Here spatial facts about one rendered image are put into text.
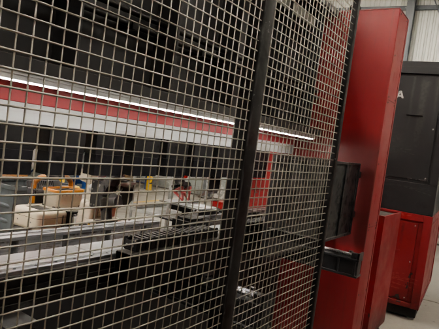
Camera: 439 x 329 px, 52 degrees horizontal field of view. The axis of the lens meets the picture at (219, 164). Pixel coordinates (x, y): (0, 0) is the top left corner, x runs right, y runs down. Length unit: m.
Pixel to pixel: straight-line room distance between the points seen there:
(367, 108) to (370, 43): 0.40
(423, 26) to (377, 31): 6.54
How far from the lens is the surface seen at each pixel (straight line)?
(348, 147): 2.99
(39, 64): 1.37
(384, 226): 3.38
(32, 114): 1.57
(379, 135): 2.94
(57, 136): 1.63
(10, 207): 4.59
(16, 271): 1.25
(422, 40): 9.52
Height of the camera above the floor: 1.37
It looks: 3 degrees down
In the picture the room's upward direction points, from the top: 8 degrees clockwise
